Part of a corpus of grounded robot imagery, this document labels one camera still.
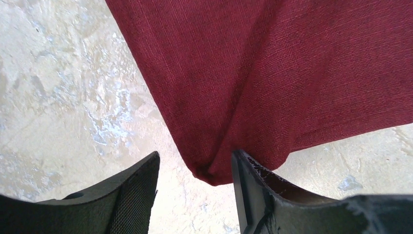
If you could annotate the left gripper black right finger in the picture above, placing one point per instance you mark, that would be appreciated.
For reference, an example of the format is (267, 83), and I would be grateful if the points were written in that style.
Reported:
(269, 204)

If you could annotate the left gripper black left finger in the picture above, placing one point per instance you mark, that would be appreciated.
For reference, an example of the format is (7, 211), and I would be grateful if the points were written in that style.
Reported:
(120, 204)

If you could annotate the dark red cloth napkin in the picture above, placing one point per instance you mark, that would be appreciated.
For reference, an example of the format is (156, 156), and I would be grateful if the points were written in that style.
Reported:
(270, 76)

